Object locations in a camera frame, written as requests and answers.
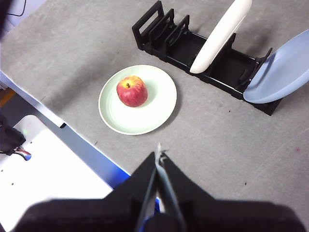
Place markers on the red apple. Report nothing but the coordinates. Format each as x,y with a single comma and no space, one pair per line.
132,93

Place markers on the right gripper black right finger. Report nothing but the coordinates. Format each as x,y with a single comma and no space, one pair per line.
229,215

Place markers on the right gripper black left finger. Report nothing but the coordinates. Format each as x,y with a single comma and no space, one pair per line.
96,215

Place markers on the black plate rack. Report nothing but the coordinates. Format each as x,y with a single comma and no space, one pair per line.
183,50

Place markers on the blue plate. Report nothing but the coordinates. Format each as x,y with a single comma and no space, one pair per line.
280,75

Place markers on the white plate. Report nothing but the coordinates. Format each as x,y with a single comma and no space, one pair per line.
217,38

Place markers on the green plate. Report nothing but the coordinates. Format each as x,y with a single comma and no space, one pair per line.
144,118

